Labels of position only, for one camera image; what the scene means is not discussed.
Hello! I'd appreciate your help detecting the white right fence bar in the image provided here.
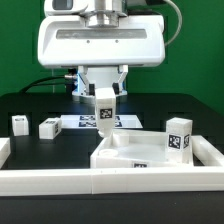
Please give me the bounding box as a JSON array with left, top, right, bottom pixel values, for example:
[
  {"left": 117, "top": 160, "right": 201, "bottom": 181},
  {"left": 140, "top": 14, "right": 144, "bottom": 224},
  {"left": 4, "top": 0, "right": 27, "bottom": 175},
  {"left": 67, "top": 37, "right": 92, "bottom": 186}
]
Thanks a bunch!
[{"left": 191, "top": 136, "right": 224, "bottom": 167}]

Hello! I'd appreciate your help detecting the white square table top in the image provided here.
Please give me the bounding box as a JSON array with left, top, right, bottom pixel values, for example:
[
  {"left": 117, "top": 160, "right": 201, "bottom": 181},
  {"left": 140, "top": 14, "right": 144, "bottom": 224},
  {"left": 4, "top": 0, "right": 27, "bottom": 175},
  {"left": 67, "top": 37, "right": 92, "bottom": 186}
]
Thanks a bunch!
[{"left": 90, "top": 129, "right": 193, "bottom": 168}]

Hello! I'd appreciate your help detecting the white marker base plate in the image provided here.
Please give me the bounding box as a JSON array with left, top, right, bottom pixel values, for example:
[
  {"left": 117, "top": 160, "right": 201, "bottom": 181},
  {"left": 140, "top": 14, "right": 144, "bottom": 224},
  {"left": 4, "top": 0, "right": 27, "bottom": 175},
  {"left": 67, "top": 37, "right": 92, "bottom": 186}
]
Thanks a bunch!
[{"left": 61, "top": 115, "right": 142, "bottom": 129}]

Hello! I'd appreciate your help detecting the white fence bar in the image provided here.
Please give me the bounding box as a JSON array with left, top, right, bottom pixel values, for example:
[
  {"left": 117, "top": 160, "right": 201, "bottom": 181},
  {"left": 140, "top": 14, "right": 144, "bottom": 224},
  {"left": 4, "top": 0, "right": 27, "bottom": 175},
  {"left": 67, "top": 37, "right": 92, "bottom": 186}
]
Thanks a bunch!
[
  {"left": 0, "top": 167, "right": 224, "bottom": 196},
  {"left": 191, "top": 136, "right": 224, "bottom": 167},
  {"left": 0, "top": 138, "right": 11, "bottom": 168}
]

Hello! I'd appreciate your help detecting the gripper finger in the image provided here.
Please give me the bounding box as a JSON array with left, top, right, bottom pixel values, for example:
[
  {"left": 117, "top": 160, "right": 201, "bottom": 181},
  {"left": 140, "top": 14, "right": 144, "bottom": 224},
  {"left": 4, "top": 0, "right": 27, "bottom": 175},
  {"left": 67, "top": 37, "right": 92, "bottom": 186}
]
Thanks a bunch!
[
  {"left": 112, "top": 65, "right": 128, "bottom": 95},
  {"left": 78, "top": 66, "right": 95, "bottom": 96}
]

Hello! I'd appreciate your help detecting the white front fence bar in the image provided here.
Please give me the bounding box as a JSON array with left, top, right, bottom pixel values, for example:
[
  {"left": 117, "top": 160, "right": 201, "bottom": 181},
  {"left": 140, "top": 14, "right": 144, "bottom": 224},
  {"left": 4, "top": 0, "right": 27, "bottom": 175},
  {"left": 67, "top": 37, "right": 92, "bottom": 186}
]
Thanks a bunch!
[{"left": 0, "top": 167, "right": 224, "bottom": 196}]

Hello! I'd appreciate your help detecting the white left fence bar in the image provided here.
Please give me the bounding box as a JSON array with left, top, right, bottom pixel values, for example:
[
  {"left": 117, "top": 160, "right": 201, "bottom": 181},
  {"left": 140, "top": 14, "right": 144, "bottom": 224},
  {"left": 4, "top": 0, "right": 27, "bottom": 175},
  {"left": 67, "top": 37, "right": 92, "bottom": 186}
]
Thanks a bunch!
[{"left": 0, "top": 138, "right": 11, "bottom": 168}]

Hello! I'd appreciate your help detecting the black cable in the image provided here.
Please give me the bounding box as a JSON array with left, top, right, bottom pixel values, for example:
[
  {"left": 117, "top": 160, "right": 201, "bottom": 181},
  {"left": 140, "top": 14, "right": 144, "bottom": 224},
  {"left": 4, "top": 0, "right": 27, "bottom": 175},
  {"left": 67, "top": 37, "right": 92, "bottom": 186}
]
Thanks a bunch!
[{"left": 19, "top": 75, "right": 78, "bottom": 94}]

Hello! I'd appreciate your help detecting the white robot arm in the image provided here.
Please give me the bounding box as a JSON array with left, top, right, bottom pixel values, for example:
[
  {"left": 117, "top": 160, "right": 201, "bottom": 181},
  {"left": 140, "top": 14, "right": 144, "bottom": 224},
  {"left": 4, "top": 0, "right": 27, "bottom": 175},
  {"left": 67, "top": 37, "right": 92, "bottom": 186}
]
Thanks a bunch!
[{"left": 37, "top": 0, "right": 165, "bottom": 101}]

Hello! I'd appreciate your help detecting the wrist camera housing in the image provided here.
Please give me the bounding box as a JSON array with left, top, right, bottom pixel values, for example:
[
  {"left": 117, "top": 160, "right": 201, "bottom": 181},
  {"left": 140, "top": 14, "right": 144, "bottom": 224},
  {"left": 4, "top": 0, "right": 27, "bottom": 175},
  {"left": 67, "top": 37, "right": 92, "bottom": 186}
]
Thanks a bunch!
[{"left": 44, "top": 0, "right": 88, "bottom": 16}]

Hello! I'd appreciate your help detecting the white cable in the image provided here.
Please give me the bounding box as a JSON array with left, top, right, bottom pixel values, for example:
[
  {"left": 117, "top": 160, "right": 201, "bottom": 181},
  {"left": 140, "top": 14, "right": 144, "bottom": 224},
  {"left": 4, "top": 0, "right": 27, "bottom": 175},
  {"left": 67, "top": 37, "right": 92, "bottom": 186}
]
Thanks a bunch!
[{"left": 162, "top": 0, "right": 184, "bottom": 48}]

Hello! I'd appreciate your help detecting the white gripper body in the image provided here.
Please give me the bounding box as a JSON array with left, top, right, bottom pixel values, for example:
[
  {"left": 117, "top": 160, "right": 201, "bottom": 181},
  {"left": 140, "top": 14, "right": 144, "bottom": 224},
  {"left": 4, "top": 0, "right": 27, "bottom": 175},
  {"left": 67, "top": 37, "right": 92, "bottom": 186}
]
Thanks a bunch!
[{"left": 38, "top": 15, "right": 165, "bottom": 68}]

